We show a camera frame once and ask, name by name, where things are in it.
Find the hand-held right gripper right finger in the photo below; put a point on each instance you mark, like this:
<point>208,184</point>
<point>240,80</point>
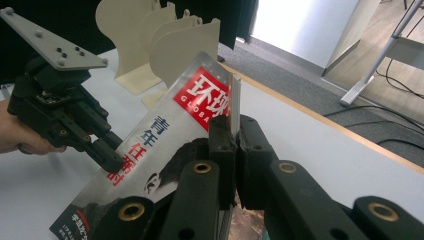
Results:
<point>253,166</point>

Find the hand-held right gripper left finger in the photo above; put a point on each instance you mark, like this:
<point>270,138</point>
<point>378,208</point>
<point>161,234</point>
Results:
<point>225,160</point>

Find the grey portrait magazine red label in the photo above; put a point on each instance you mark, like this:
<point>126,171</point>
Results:
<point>160,140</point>

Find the beige book rack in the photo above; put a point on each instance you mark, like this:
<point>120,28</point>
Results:
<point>180,53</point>

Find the light wooden table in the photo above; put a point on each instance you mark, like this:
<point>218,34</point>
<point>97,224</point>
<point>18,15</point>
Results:
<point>333,125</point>

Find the black curtain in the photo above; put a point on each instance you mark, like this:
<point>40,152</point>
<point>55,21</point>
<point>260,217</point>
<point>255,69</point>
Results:
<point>240,20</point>

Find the white-legged desk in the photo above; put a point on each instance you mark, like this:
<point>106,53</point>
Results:
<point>366,80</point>

